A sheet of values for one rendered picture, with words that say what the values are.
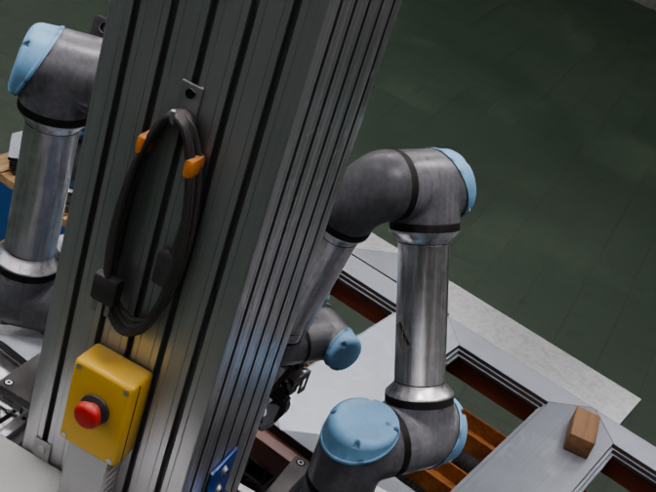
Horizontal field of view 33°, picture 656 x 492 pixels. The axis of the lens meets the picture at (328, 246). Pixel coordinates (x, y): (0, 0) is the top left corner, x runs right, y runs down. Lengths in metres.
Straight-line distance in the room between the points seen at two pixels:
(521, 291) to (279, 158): 3.82
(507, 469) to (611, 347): 2.42
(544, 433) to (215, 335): 1.46
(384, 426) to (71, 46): 0.75
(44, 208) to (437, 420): 0.72
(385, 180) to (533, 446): 1.08
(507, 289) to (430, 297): 3.15
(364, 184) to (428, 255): 0.17
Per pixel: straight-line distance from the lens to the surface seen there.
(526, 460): 2.57
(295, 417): 2.41
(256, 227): 1.25
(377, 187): 1.70
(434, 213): 1.77
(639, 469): 2.76
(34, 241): 1.85
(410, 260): 1.80
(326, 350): 2.00
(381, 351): 2.70
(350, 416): 1.78
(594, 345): 4.85
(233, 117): 1.22
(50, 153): 1.76
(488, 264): 5.08
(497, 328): 3.16
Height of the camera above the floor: 2.34
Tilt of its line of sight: 30 degrees down
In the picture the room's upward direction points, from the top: 19 degrees clockwise
